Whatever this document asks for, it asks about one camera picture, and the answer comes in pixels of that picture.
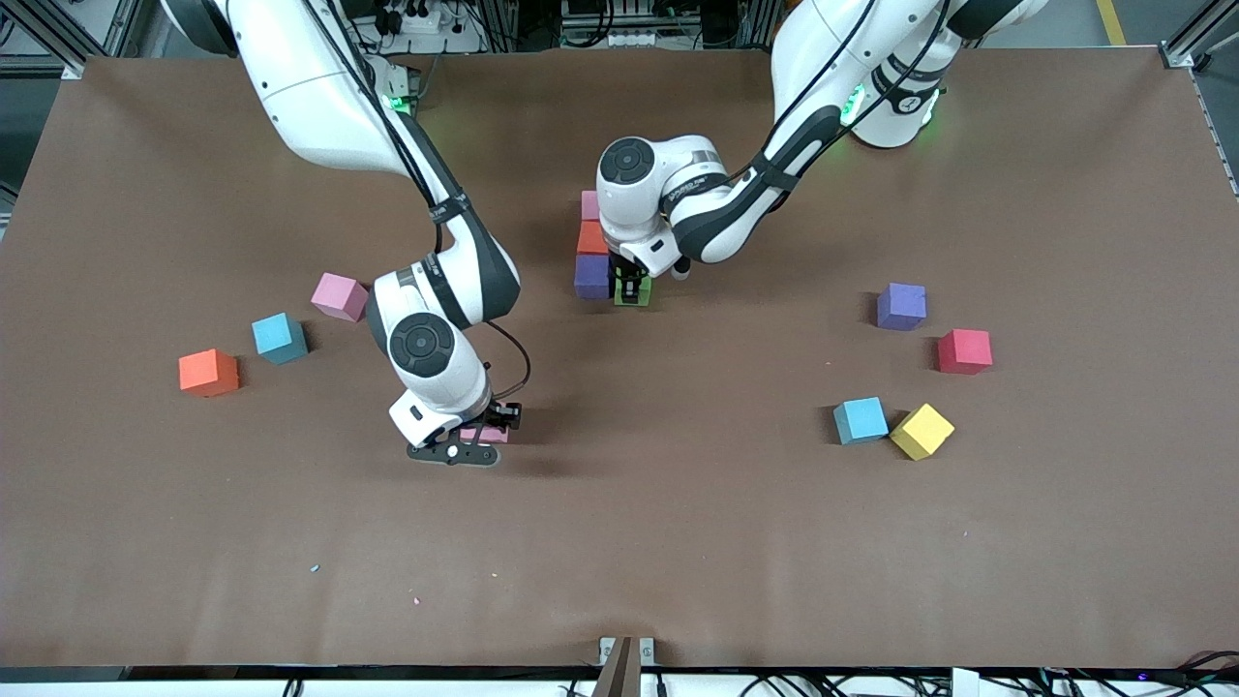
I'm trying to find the blue foam cube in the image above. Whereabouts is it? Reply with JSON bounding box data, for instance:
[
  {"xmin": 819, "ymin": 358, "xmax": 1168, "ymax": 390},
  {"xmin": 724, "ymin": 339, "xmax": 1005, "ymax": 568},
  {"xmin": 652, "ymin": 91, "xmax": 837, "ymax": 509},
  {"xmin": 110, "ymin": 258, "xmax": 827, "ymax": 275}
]
[
  {"xmin": 252, "ymin": 312, "xmax": 310, "ymax": 366},
  {"xmin": 833, "ymin": 397, "xmax": 890, "ymax": 446}
]

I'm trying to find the purple foam cube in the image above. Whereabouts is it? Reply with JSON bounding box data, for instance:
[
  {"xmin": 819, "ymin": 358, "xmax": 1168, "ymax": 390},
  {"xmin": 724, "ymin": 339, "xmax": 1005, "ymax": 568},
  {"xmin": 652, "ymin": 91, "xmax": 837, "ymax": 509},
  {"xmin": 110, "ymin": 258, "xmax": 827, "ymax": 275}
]
[
  {"xmin": 877, "ymin": 283, "xmax": 927, "ymax": 332},
  {"xmin": 574, "ymin": 254, "xmax": 615, "ymax": 301}
]

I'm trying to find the black equipment rack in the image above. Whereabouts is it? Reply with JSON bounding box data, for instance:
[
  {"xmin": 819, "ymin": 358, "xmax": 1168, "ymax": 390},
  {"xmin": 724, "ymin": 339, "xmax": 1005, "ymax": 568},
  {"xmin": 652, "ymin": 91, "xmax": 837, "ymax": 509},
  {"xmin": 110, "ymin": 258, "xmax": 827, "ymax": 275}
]
[{"xmin": 557, "ymin": 0, "xmax": 768, "ymax": 51}]

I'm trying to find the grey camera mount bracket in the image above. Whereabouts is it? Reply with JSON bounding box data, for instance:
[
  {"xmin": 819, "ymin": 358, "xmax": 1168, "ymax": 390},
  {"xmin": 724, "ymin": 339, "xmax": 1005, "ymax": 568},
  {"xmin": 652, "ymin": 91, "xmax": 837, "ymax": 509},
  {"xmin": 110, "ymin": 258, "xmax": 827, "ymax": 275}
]
[{"xmin": 598, "ymin": 636, "xmax": 656, "ymax": 697}]

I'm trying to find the aluminium frame profile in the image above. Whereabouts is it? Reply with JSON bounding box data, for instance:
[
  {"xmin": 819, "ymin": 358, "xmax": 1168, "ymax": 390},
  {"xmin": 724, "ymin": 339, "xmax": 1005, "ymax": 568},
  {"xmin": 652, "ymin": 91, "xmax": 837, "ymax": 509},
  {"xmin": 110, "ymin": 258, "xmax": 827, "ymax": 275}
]
[
  {"xmin": 1162, "ymin": 0, "xmax": 1239, "ymax": 74},
  {"xmin": 0, "ymin": 0, "xmax": 146, "ymax": 80}
]

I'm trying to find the large white power strip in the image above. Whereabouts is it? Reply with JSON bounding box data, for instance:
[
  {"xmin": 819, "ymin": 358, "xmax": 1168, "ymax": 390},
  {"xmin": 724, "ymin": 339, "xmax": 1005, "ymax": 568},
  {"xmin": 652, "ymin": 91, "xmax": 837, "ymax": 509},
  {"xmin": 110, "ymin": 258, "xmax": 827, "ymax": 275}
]
[{"xmin": 382, "ymin": 10, "xmax": 485, "ymax": 54}]

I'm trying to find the yellow foam cube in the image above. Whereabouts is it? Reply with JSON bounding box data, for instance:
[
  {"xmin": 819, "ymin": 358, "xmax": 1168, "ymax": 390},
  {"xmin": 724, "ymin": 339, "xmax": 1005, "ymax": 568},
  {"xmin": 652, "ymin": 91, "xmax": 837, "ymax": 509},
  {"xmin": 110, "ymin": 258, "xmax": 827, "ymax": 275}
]
[{"xmin": 890, "ymin": 403, "xmax": 955, "ymax": 462}]

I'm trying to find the red foam cube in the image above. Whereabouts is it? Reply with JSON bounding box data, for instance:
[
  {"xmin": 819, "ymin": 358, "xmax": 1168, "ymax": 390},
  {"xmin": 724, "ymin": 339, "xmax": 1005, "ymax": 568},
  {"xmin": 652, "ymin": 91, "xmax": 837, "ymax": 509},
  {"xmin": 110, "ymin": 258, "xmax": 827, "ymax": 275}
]
[{"xmin": 937, "ymin": 329, "xmax": 994, "ymax": 376}]

